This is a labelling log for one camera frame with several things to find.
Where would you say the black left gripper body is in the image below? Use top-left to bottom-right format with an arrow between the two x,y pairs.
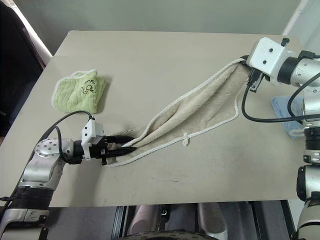
88,134 -> 111,166

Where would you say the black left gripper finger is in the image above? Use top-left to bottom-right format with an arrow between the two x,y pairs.
107,146 -> 137,158
107,134 -> 135,146

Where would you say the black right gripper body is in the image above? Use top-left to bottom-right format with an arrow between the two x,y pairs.
245,65 -> 271,93

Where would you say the beige towel with white trim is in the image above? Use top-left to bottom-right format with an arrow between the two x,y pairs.
107,58 -> 251,168

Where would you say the light blue towel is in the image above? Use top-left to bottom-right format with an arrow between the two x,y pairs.
271,96 -> 307,140

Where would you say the green embroidered towel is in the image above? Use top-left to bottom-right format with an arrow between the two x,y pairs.
50,69 -> 111,115

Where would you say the pinkish grey rounded shape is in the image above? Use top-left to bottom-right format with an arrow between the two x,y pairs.
129,204 -> 163,236
197,202 -> 229,239

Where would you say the dark panel with pale edge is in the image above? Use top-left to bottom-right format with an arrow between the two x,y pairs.
0,0 -> 54,137

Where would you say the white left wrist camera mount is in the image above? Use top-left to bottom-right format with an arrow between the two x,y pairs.
80,119 -> 105,160

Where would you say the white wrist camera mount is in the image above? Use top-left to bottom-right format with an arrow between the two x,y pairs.
80,119 -> 105,160
246,37 -> 296,87

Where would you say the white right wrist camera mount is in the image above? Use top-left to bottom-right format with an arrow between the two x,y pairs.
246,37 -> 296,87

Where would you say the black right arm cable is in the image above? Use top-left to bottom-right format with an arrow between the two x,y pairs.
241,72 -> 320,124

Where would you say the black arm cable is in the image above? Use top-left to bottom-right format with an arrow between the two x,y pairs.
241,72 -> 320,124
34,110 -> 95,163

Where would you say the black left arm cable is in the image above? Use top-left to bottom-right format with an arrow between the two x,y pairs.
34,110 -> 95,163

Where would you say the white door frame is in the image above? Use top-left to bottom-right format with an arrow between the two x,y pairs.
281,0 -> 320,73

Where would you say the aluminium table frame bar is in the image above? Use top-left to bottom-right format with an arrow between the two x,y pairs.
111,206 -> 131,240
249,199 -> 296,240

